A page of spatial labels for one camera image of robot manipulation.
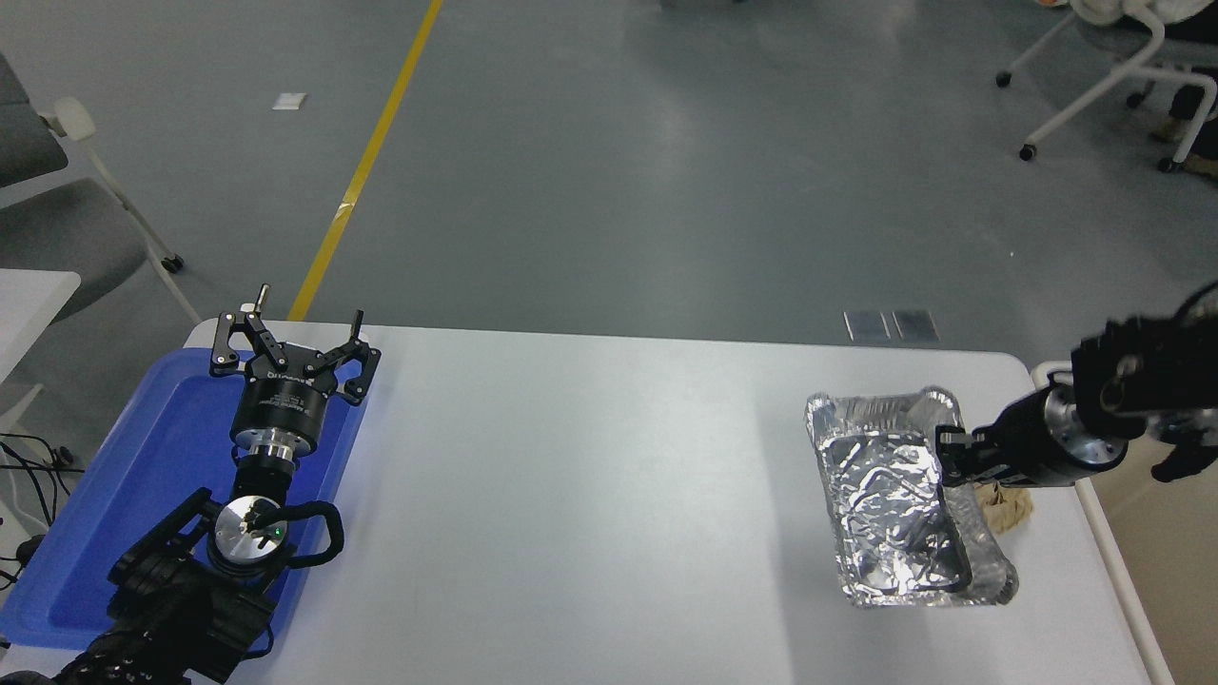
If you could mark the silver foil tray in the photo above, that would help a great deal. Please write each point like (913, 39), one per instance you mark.
(885, 514)

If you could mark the small white side table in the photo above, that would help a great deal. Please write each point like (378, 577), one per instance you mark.
(29, 304)

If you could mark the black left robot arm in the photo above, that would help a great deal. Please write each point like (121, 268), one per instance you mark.
(171, 609)

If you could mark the grey office chair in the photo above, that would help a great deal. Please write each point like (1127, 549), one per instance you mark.
(57, 228)

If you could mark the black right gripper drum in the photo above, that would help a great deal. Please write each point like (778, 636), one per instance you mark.
(1023, 442)

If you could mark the large pale bin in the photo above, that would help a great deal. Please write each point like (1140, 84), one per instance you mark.
(1170, 590)

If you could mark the silver floor plate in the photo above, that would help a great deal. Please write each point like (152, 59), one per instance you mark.
(915, 324)
(867, 325)

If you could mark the crumpled tan paper ball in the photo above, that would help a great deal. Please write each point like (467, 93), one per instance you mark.
(1011, 512)

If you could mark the white frame wheeled chair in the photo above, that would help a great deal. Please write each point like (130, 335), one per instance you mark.
(1104, 81)

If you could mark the blue plastic tray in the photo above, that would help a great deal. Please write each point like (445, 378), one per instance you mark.
(143, 476)

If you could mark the yellow floor tape line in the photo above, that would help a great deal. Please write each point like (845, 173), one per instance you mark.
(363, 162)

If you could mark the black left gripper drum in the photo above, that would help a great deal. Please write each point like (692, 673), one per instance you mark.
(281, 404)

